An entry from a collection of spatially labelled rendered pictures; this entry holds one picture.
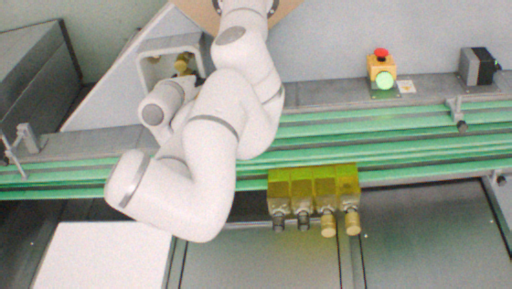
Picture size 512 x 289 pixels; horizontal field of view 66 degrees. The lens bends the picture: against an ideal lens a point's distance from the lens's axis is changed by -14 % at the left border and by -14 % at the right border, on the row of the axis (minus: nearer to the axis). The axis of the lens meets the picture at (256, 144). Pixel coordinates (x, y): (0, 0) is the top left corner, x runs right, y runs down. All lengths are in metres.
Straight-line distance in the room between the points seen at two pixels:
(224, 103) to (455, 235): 0.81
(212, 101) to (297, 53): 0.58
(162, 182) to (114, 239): 0.74
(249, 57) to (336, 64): 0.51
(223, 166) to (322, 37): 0.66
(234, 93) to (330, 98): 0.52
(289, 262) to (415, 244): 0.35
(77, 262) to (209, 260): 0.40
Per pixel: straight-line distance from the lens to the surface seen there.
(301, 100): 1.17
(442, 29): 1.25
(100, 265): 1.29
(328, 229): 1.03
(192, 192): 0.62
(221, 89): 0.68
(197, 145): 0.62
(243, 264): 1.17
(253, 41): 0.77
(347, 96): 1.18
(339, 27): 1.19
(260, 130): 0.73
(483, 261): 1.24
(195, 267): 1.19
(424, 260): 1.21
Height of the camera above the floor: 1.82
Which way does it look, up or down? 51 degrees down
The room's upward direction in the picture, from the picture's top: 176 degrees counter-clockwise
